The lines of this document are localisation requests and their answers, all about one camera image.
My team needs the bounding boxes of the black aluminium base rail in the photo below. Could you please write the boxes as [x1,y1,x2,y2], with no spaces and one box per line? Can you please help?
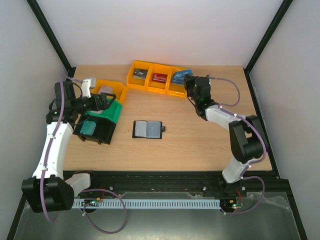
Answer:
[86,170,293,199]

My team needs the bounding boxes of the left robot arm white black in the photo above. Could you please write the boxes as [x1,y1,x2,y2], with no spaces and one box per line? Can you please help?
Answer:
[21,78,116,213]

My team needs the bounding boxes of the black frame post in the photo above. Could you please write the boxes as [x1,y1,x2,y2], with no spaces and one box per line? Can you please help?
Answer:
[26,0,76,77]
[244,0,294,72]

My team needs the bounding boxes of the white slotted cable duct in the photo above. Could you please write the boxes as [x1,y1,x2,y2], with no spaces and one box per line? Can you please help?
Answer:
[72,199,221,210]

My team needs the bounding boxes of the green plastic bin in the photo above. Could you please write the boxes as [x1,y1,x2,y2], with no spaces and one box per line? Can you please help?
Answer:
[86,100,123,124]

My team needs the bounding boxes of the black leather card holder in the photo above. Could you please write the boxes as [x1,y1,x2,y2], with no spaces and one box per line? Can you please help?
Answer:
[132,120,166,139]

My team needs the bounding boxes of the black frame post right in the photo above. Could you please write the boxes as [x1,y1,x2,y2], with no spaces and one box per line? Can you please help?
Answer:
[244,0,294,72]

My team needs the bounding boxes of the blue VIP card stack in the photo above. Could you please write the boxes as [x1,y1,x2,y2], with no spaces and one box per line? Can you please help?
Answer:
[171,69,193,86]

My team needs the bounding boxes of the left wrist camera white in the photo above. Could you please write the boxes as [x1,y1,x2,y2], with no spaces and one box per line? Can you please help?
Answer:
[81,77,97,98]

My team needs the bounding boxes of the white floral card stack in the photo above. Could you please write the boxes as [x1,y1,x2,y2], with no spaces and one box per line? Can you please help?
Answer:
[98,85,113,95]

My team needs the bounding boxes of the teal VIP card stack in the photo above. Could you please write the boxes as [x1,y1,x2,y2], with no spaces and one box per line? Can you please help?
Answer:
[79,120,97,136]

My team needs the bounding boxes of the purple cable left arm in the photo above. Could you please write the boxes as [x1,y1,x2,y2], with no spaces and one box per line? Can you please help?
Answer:
[39,73,128,235]

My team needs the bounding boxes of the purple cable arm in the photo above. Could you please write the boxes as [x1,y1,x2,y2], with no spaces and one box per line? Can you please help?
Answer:
[39,73,128,235]
[206,74,269,216]

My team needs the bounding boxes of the yellow bin with red cards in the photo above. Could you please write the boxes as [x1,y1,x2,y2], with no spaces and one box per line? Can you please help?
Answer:
[146,63,173,94]

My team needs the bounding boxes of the grey VIP card stack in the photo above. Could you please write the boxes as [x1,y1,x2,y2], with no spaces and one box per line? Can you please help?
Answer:
[132,68,148,80]

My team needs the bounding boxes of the yellow bin with blue cards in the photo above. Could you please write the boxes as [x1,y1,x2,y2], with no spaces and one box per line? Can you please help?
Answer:
[166,66,189,98]

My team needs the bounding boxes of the yellow bin with grey cards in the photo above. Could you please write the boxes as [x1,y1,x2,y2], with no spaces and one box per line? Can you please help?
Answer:
[126,60,152,91]

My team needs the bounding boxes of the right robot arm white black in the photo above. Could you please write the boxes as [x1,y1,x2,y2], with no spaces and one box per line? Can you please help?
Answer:
[184,74,268,196]

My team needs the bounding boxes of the red VIP card stack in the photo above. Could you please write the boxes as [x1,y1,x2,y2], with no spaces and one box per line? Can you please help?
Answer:
[151,72,168,84]

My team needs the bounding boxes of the yellow bin near green bin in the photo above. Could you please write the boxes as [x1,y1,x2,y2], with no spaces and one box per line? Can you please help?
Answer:
[91,79,128,105]

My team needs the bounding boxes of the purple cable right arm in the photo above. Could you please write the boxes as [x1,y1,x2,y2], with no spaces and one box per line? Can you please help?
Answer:
[206,74,269,216]

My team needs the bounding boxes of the black frame post left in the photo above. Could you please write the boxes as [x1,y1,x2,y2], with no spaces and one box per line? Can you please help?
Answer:
[26,0,76,77]

